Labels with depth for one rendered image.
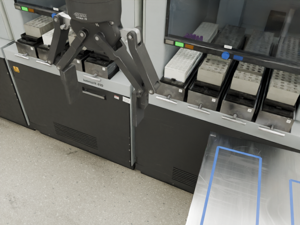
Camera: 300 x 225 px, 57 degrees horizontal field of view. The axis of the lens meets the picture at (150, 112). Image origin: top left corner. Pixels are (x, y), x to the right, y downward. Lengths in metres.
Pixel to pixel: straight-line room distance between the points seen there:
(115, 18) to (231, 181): 0.64
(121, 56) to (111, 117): 1.16
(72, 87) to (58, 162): 1.54
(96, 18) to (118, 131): 1.27
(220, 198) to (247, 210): 0.08
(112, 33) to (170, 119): 1.00
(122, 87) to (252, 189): 0.80
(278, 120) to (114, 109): 0.81
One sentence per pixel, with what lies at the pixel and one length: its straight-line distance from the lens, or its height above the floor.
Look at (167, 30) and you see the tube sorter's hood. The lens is 1.22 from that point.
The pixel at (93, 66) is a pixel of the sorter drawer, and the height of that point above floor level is 0.79.
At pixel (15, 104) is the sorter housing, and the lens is 2.13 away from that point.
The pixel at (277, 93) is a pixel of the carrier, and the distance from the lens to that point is 1.25.
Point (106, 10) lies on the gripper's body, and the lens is 0.38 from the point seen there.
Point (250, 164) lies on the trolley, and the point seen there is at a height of 0.82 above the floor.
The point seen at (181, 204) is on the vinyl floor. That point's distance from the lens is 1.79.
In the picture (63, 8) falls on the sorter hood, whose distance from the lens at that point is 1.50.
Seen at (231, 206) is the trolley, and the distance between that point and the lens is 0.84.
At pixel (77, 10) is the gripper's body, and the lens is 0.39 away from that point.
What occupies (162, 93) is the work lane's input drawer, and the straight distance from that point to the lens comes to 1.29.
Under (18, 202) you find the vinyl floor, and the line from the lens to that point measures 1.92.
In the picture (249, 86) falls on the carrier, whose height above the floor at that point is 0.86.
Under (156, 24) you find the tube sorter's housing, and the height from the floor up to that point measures 1.03.
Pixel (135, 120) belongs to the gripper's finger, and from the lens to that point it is 0.46.
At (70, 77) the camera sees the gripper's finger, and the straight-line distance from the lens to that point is 0.51.
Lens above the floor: 1.51
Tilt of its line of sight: 40 degrees down
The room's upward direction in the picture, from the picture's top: 2 degrees clockwise
